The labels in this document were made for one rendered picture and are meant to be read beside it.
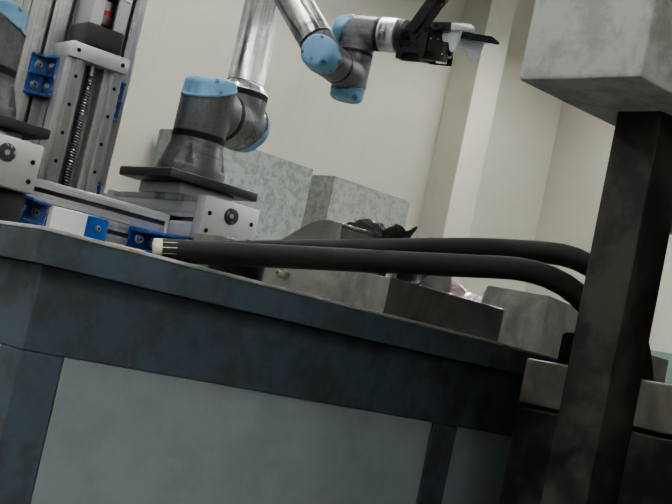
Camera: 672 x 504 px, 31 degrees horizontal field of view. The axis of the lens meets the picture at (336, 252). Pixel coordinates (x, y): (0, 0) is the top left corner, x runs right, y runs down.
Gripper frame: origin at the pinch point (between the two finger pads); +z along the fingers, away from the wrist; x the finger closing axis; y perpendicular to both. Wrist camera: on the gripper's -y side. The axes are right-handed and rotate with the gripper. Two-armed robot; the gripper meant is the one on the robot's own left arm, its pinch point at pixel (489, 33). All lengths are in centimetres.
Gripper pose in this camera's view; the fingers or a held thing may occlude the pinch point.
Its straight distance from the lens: 263.1
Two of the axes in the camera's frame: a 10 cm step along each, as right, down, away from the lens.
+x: -4.4, -0.3, -9.0
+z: 8.8, 1.6, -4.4
